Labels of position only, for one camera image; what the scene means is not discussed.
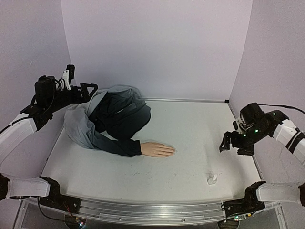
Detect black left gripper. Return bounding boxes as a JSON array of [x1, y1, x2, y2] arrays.
[[47, 82, 98, 113]]

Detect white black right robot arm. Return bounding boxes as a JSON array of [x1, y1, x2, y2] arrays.
[[219, 103, 305, 221]]

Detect dark jacket with grey lining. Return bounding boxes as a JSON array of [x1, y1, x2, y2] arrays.
[[64, 85, 151, 157]]

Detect aluminium table edge strip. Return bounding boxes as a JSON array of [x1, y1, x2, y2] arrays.
[[145, 98, 230, 104]]

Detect mannequin hand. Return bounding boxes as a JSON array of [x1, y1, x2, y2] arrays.
[[141, 142, 176, 158]]

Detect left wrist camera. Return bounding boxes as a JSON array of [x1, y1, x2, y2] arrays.
[[62, 64, 75, 91]]

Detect aluminium front rail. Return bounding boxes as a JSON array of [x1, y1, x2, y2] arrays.
[[22, 195, 283, 221]]

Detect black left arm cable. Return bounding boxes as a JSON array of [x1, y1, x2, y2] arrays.
[[0, 113, 34, 135]]

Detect black right camera cable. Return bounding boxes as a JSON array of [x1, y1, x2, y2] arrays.
[[258, 103, 305, 115]]

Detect clear nail polish bottle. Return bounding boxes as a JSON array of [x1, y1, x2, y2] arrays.
[[207, 174, 218, 185]]

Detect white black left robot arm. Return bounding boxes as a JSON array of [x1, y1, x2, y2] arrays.
[[0, 72, 98, 213]]

